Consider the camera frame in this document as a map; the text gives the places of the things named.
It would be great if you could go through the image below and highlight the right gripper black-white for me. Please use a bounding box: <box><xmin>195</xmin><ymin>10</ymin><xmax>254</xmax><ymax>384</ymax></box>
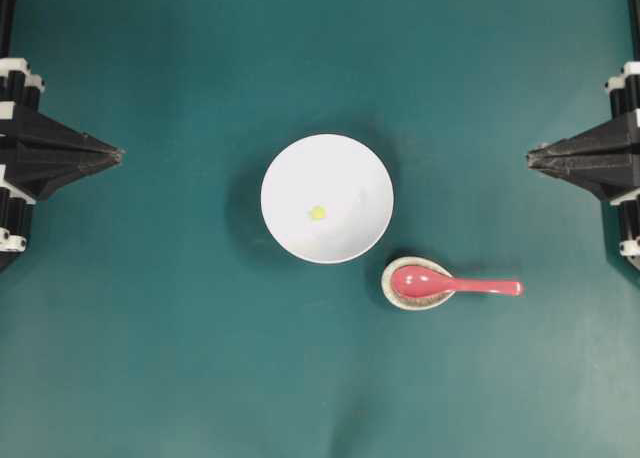
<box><xmin>526</xmin><ymin>61</ymin><xmax>640</xmax><ymax>272</ymax></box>

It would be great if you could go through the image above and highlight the left gripper black-white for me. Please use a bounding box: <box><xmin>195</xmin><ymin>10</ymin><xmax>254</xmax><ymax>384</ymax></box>
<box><xmin>1</xmin><ymin>58</ymin><xmax>124</xmax><ymax>272</ymax></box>

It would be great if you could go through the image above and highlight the pink plastic soup spoon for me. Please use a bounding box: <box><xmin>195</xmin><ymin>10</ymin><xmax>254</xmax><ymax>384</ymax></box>
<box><xmin>391</xmin><ymin>265</ymin><xmax>524</xmax><ymax>298</ymax></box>

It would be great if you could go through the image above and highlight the yellow hexagonal prism block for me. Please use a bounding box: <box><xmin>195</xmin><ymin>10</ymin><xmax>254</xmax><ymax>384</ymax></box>
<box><xmin>309</xmin><ymin>206</ymin><xmax>327</xmax><ymax>221</ymax></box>

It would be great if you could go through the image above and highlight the speckled teardrop spoon rest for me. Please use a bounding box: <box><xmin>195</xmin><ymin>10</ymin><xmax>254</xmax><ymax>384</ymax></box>
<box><xmin>381</xmin><ymin>256</ymin><xmax>454</xmax><ymax>311</ymax></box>

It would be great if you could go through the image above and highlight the white round bowl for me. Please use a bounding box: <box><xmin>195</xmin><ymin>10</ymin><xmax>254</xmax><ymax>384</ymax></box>
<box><xmin>260</xmin><ymin>134</ymin><xmax>394</xmax><ymax>264</ymax></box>

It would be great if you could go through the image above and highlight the black left frame rail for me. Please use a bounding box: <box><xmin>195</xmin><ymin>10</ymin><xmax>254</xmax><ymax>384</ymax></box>
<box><xmin>0</xmin><ymin>0</ymin><xmax>16</xmax><ymax>58</ymax></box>

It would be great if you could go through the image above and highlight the black frame rail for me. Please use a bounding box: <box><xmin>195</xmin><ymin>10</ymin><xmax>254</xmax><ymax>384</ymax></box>
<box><xmin>627</xmin><ymin>0</ymin><xmax>640</xmax><ymax>61</ymax></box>
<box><xmin>0</xmin><ymin>0</ymin><xmax>16</xmax><ymax>58</ymax></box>

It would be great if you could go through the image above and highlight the black right frame rail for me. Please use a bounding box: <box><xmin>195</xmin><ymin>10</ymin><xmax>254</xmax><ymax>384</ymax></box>
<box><xmin>627</xmin><ymin>0</ymin><xmax>640</xmax><ymax>61</ymax></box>

